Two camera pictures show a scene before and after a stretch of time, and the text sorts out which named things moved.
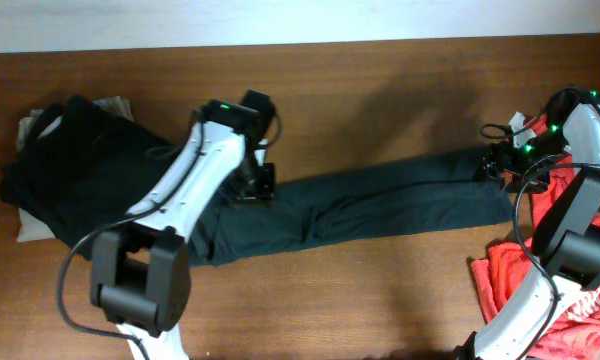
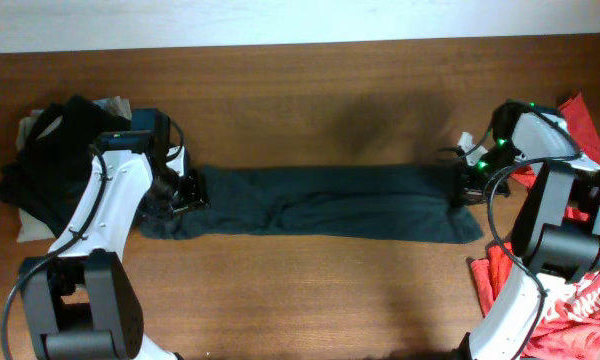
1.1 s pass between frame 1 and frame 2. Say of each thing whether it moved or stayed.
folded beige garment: stayed
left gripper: moved
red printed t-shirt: stayed
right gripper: moved
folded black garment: stayed
